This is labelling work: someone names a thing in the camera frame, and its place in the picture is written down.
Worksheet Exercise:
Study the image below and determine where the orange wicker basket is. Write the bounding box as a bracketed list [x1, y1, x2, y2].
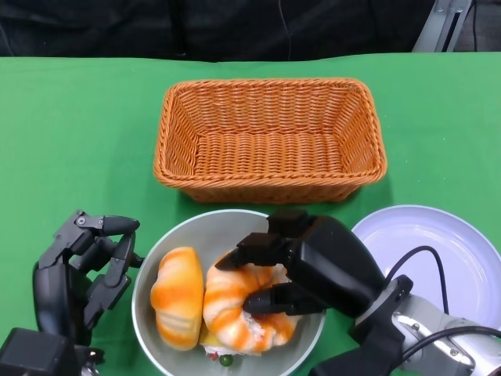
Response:
[153, 78, 388, 204]

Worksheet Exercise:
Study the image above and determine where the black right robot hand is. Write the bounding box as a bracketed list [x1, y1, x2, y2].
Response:
[214, 209, 387, 319]

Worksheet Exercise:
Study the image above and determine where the grey bowl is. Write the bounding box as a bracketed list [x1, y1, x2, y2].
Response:
[131, 208, 326, 376]

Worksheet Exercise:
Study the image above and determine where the black backdrop curtain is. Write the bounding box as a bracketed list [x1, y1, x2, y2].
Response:
[0, 0, 435, 63]

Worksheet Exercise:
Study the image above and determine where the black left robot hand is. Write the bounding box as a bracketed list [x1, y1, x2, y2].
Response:
[31, 210, 145, 345]

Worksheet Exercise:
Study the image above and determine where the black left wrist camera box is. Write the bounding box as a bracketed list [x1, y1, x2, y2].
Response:
[0, 327, 79, 376]

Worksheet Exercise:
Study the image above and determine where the green tablecloth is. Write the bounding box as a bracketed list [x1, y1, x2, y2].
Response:
[0, 52, 501, 376]

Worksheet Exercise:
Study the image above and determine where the orange striped bread bun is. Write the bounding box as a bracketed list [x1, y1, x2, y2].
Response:
[150, 246, 205, 352]

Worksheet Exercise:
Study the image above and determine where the black right wrist camera bracket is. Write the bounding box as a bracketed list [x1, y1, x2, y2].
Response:
[308, 346, 406, 376]

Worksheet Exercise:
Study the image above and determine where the thin black hanging cable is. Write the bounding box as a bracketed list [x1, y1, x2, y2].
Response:
[277, 0, 294, 62]

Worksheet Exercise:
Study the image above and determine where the orange striped ring bread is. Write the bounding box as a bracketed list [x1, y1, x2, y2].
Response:
[202, 252, 299, 356]

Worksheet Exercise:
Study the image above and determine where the lilac plate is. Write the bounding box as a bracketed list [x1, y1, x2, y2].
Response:
[351, 204, 501, 326]

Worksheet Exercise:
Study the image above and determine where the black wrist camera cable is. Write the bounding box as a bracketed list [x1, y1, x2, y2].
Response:
[385, 245, 501, 363]

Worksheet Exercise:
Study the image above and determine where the yellow layered cake slice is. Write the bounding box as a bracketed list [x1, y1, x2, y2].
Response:
[199, 331, 243, 367]

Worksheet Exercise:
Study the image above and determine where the grey metal frame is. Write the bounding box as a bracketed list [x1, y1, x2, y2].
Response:
[412, 0, 474, 54]

